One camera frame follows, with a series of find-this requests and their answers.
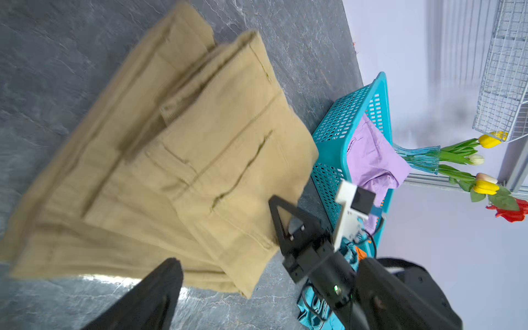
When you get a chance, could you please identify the red rose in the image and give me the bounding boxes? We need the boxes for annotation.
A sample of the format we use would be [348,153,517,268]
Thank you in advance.
[486,199,528,223]

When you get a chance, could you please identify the glass vase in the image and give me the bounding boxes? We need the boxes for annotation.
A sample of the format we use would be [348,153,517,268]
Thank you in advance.
[393,144,441,175]

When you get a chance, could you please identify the yellow tulip bunch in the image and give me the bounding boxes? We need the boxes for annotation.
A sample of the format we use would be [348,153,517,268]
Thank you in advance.
[439,131,518,210]

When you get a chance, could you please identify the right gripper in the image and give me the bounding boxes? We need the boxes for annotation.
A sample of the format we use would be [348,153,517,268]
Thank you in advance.
[269,195,356,312]

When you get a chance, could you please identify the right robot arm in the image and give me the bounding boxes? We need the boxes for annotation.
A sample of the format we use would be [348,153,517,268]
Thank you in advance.
[269,195,463,329]

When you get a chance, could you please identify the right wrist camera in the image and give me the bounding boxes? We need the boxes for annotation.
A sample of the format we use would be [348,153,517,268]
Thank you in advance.
[333,180,375,251]

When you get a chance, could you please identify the khaki pants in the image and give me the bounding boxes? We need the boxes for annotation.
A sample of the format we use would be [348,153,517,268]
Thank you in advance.
[1,1,318,298]

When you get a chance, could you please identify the teal plastic basket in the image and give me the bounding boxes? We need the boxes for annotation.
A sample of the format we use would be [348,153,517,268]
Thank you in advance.
[312,71,393,230]

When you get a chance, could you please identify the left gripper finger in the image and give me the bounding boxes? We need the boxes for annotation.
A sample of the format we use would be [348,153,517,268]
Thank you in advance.
[84,258,184,329]

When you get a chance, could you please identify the white wire wall shelf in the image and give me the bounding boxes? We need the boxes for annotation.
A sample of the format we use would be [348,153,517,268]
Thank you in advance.
[472,1,527,142]

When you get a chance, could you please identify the purple pants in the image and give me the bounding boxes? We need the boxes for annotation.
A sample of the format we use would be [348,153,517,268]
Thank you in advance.
[346,115,411,208]

